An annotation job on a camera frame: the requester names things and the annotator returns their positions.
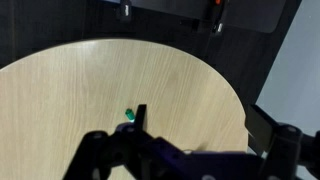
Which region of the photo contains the orange handled black clamp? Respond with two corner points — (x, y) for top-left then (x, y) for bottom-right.
(207, 0), (228, 36)

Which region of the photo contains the green dry erase marker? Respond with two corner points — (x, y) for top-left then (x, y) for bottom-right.
(124, 108), (136, 123)

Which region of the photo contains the black perforated breadboard plate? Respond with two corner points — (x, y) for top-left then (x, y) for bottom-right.
(99, 0), (288, 34)

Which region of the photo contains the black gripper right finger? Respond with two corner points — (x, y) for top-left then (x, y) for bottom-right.
(244, 104), (320, 180)

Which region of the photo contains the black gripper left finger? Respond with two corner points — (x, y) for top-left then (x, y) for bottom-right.
(63, 104), (158, 180)

